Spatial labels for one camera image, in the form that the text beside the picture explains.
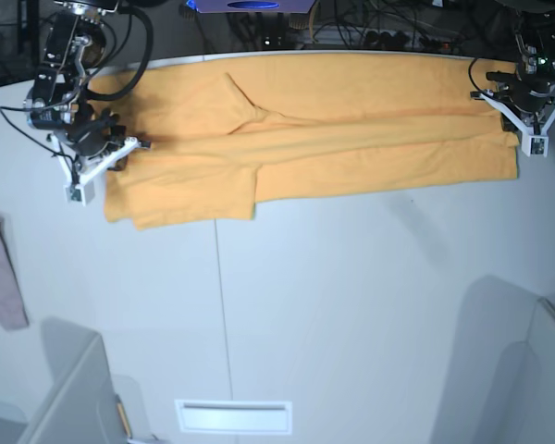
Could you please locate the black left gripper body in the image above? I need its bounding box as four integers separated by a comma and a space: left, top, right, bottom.
485, 68, 555, 124

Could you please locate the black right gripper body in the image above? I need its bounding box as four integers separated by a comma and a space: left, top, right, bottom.
62, 108, 125, 157

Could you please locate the orange yellow T-shirt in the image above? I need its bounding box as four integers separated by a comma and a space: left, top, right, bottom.
104, 53, 518, 229

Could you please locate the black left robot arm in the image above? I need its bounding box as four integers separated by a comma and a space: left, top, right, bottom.
485, 1, 555, 136

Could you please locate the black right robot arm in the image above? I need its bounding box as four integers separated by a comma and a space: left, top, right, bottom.
25, 1, 154, 158

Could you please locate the purple box with blue oval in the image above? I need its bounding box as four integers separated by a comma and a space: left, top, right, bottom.
186, 0, 315, 14

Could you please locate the grey left bin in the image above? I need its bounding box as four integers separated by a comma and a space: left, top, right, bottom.
18, 332, 128, 444

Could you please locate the white paper label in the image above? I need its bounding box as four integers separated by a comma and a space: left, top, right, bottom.
175, 400, 293, 436

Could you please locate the orange pencil in bin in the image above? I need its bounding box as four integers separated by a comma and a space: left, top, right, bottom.
116, 395, 132, 438

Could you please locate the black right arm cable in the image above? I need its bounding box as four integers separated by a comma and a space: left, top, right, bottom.
85, 6, 154, 102

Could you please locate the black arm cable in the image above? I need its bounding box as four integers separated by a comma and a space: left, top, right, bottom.
466, 55, 491, 101
85, 6, 154, 102

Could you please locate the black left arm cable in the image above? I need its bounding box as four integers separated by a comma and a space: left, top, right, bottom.
466, 55, 491, 101

